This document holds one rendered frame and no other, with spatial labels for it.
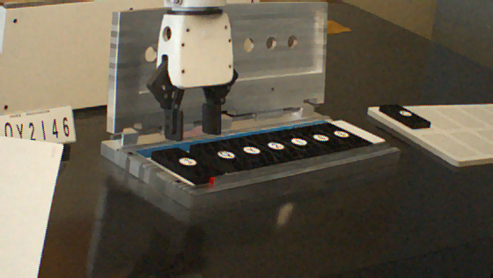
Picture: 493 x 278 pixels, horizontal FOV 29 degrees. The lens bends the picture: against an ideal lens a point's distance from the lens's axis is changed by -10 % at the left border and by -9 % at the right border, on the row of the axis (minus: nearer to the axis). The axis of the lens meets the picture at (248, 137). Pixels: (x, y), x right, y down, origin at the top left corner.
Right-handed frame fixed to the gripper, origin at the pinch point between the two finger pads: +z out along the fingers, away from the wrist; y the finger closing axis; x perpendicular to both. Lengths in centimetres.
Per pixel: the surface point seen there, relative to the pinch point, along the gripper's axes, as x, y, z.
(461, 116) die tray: 4, 73, 7
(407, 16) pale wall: 145, 247, 0
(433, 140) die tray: -3, 53, 8
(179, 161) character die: 1.6, -1.0, 5.1
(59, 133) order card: 17.7, -10.7, 2.2
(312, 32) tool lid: 11.7, 36.4, -10.0
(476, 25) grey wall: 116, 259, 1
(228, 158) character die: 0.0, 6.5, 5.4
